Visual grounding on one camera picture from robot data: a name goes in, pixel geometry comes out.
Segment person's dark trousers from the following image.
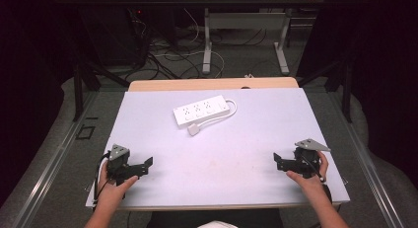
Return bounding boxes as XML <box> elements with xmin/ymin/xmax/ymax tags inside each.
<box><xmin>145</xmin><ymin>207</ymin><xmax>286</xmax><ymax>228</ymax></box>

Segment white power plug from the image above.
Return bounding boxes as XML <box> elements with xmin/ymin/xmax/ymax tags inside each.
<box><xmin>187</xmin><ymin>122</ymin><xmax>201</xmax><ymax>136</ymax></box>

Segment wooden table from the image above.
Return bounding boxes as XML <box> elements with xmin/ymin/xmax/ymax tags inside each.
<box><xmin>85</xmin><ymin>76</ymin><xmax>351</xmax><ymax>212</ymax></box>

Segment person's right hand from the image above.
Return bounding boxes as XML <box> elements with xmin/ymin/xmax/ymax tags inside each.
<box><xmin>285</xmin><ymin>151</ymin><xmax>330</xmax><ymax>193</ymax></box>

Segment black floor cables bundle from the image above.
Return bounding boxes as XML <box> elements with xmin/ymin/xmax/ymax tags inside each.
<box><xmin>123</xmin><ymin>9</ymin><xmax>206</xmax><ymax>81</ymax></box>

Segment black computer tower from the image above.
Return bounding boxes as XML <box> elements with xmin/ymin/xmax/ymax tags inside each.
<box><xmin>78</xmin><ymin>6</ymin><xmax>150</xmax><ymax>68</ymax></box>

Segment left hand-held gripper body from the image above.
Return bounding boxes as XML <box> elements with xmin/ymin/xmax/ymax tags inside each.
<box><xmin>104</xmin><ymin>143</ymin><xmax>148</xmax><ymax>187</ymax></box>

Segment black curtain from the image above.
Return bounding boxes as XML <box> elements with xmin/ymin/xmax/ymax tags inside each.
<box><xmin>297</xmin><ymin>0</ymin><xmax>418</xmax><ymax>190</ymax></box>
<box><xmin>0</xmin><ymin>0</ymin><xmax>82</xmax><ymax>207</ymax></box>

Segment black floor socket frame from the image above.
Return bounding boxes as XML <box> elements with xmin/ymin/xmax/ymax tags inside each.
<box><xmin>75</xmin><ymin>124</ymin><xmax>97</xmax><ymax>140</ymax></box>

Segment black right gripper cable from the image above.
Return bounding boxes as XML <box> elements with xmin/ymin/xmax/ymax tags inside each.
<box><xmin>299</xmin><ymin>152</ymin><xmax>333</xmax><ymax>203</ymax></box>

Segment white table mat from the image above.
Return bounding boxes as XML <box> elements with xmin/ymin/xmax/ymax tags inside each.
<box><xmin>85</xmin><ymin>87</ymin><xmax>351</xmax><ymax>209</ymax></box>

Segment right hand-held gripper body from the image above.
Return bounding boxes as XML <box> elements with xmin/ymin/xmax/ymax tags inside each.
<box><xmin>285</xmin><ymin>137</ymin><xmax>331</xmax><ymax>180</ymax></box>

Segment white cloth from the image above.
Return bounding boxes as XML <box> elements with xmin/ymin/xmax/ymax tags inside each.
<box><xmin>196</xmin><ymin>220</ymin><xmax>240</xmax><ymax>228</ymax></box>

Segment black metal stand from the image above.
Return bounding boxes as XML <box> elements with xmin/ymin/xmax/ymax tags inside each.
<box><xmin>72</xmin><ymin>60</ymin><xmax>131</xmax><ymax>122</ymax></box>
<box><xmin>296</xmin><ymin>58</ymin><xmax>355</xmax><ymax>124</ymax></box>

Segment person's left hand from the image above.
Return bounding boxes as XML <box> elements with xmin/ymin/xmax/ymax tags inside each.
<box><xmin>97</xmin><ymin>162</ymin><xmax>139</xmax><ymax>207</ymax></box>

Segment white power strip cable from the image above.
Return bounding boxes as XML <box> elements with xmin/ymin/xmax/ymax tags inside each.
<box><xmin>196</xmin><ymin>99</ymin><xmax>239</xmax><ymax>127</ymax></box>

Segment aluminium floor rail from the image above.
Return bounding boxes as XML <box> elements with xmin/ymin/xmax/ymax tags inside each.
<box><xmin>12</xmin><ymin>91</ymin><xmax>101</xmax><ymax>228</ymax></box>
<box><xmin>327</xmin><ymin>91</ymin><xmax>406</xmax><ymax>228</ymax></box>

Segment white floor cable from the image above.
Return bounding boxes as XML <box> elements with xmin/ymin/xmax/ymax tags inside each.
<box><xmin>153</xmin><ymin>8</ymin><xmax>227</xmax><ymax>80</ymax></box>

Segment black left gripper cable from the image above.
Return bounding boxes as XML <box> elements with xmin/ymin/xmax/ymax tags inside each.
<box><xmin>93</xmin><ymin>151</ymin><xmax>111</xmax><ymax>206</ymax></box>

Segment white desk with metal legs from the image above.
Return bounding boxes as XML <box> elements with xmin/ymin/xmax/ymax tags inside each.
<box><xmin>182</xmin><ymin>0</ymin><xmax>327</xmax><ymax>76</ymax></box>

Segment white power strip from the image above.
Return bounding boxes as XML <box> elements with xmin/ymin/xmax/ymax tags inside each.
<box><xmin>173</xmin><ymin>95</ymin><xmax>231</xmax><ymax>127</ymax></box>

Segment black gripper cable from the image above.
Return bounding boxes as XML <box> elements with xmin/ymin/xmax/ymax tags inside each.
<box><xmin>299</xmin><ymin>152</ymin><xmax>333</xmax><ymax>203</ymax></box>
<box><xmin>93</xmin><ymin>151</ymin><xmax>111</xmax><ymax>206</ymax></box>

